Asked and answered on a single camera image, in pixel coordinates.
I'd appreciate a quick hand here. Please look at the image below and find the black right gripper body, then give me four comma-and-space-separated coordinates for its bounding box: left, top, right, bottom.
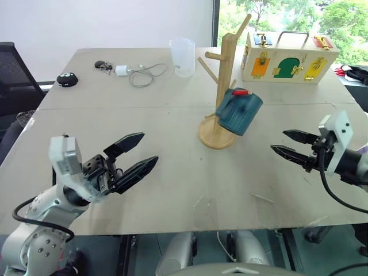
307, 131, 338, 173

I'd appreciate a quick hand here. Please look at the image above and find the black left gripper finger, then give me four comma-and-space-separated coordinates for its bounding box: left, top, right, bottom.
103, 132, 145, 159
110, 155, 160, 196

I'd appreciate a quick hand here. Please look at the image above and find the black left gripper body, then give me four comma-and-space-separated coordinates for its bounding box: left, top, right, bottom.
82, 154, 125, 195

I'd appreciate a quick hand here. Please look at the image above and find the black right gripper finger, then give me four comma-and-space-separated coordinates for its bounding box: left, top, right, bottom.
282, 129, 319, 145
270, 144, 313, 171

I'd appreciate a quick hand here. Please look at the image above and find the teal ceramic mug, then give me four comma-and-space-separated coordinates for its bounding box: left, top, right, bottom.
215, 87, 264, 137

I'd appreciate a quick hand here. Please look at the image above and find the wooden mug tree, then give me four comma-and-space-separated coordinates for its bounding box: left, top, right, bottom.
197, 13, 252, 150

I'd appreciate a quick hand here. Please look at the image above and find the wooden lock puzzle box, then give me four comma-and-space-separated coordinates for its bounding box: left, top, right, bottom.
240, 30, 340, 86

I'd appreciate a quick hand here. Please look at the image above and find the black bag with red item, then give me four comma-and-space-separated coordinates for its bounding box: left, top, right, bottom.
334, 64, 368, 87

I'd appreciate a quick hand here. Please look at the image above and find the black round device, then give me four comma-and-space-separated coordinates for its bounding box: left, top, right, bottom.
56, 72, 79, 88

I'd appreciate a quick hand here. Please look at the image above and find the silver rounded robot leg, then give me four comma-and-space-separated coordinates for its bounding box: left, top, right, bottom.
227, 229, 271, 266
155, 231, 199, 276

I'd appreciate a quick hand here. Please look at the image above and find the dark mesh basket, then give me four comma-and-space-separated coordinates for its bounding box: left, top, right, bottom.
16, 110, 37, 128

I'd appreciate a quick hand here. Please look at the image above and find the clear plastic measuring cup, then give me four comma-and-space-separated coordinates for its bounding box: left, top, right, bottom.
168, 36, 197, 78

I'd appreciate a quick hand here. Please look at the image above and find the black mesh office chair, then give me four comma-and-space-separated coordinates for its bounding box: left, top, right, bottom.
0, 41, 44, 116

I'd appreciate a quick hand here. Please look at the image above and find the grey robot torso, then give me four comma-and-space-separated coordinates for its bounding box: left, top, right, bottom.
174, 261, 292, 276

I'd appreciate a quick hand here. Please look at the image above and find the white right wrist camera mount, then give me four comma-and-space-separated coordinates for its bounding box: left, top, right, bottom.
317, 110, 354, 176

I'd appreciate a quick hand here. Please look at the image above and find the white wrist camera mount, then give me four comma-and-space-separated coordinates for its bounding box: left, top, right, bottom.
317, 110, 354, 176
48, 135, 96, 202

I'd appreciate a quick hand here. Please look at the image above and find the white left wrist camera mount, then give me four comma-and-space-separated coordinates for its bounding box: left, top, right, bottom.
48, 135, 96, 202

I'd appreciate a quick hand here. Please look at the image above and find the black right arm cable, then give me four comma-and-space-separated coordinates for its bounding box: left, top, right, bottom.
318, 143, 368, 215

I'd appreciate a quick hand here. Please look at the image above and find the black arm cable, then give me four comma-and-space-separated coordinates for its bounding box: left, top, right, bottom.
11, 196, 76, 244
318, 143, 368, 215

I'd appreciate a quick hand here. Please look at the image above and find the grey charging cable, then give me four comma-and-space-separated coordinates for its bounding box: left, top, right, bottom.
128, 63, 168, 88

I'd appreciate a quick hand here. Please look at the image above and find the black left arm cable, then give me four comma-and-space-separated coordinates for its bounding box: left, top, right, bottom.
11, 196, 76, 244

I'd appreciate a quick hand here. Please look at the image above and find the small black gadget with wires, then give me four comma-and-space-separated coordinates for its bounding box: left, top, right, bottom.
94, 60, 114, 72

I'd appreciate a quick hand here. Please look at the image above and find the white cable under table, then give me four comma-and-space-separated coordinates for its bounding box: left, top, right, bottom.
216, 229, 237, 263

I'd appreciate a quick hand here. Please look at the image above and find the dark window frame post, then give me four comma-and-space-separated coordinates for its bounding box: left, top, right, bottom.
211, 0, 221, 48

